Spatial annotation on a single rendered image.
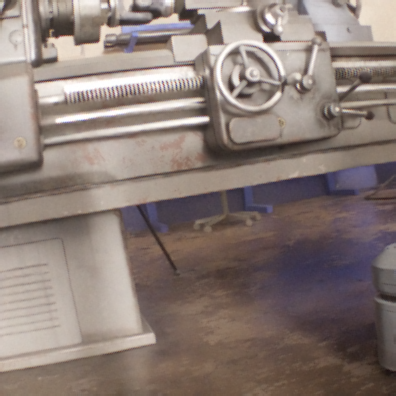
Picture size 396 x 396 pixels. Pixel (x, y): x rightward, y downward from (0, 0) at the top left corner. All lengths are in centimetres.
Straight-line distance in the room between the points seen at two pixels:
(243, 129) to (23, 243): 67
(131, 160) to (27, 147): 34
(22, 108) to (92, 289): 52
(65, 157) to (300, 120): 68
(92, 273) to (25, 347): 29
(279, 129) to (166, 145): 34
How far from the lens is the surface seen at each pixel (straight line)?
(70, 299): 133
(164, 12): 173
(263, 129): 131
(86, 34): 163
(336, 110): 139
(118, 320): 135
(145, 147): 140
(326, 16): 187
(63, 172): 137
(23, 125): 122
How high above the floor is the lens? 45
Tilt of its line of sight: 2 degrees down
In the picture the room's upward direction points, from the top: 9 degrees counter-clockwise
